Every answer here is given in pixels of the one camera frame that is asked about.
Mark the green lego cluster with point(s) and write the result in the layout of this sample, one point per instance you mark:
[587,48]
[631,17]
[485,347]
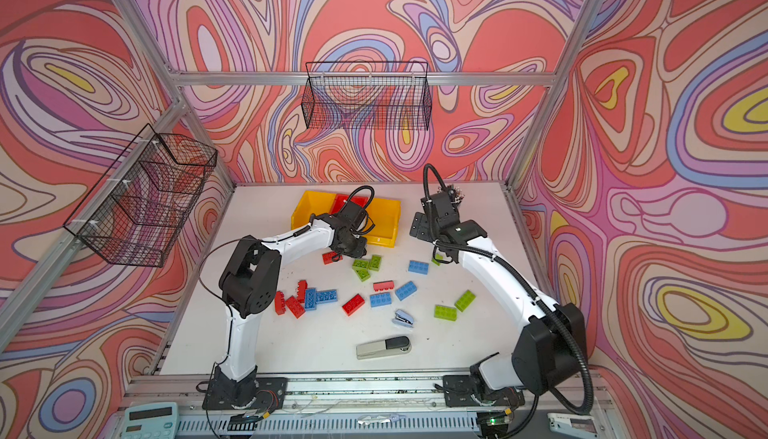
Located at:
[364,268]

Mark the red lego brick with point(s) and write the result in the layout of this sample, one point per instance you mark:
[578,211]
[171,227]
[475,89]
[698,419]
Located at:
[382,286]
[331,257]
[353,304]

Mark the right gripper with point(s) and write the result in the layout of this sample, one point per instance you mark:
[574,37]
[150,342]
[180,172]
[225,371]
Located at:
[419,227]

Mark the blue lego L cluster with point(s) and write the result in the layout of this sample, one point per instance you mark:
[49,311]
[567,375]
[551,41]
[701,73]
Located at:
[313,297]

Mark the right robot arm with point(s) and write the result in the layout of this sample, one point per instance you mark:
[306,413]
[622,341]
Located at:
[549,354]

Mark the pencil cup holder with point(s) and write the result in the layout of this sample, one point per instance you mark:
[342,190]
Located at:
[455,194]

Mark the red flat lego brick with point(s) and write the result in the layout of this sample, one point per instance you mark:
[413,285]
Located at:
[382,286]

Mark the yellow bin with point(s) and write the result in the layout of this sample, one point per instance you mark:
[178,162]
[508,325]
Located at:
[311,203]
[385,213]

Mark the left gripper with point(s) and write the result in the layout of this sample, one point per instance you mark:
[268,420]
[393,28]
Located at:
[360,253]

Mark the right yellow bin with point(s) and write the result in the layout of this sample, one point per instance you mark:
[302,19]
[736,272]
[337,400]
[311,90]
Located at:
[385,213]

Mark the red lego cluster left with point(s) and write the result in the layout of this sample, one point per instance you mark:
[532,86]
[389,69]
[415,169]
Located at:
[293,304]

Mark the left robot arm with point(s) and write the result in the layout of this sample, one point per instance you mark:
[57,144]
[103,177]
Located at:
[249,282]

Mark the left yellow bin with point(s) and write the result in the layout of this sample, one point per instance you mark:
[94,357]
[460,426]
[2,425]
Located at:
[311,203]

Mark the left wire basket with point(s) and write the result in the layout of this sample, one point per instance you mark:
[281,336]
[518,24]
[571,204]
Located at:
[146,206]

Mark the wire basket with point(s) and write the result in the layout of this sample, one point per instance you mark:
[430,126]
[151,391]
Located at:
[367,95]
[146,206]

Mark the green lego brick angled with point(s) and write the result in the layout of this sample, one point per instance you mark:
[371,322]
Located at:
[465,300]

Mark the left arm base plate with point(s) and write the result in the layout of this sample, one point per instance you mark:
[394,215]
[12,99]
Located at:
[264,394]

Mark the white device bottom right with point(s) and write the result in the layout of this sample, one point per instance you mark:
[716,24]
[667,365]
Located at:
[573,426]

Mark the small green lego brick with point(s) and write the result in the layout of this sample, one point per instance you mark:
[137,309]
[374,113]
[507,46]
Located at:
[437,259]

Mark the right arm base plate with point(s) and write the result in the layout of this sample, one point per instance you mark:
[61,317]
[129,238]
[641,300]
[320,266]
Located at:
[470,391]

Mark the grey black stapler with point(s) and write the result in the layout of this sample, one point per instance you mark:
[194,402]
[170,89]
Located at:
[393,346]

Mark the red middle bin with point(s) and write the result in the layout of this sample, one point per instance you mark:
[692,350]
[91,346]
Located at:
[341,200]

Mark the blue lego brick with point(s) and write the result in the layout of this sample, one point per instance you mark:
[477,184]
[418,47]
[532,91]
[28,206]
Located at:
[380,299]
[406,290]
[418,267]

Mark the back wire basket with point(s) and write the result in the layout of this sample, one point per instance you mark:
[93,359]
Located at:
[367,95]

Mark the white calculator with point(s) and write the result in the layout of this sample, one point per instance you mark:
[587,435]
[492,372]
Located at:
[151,421]

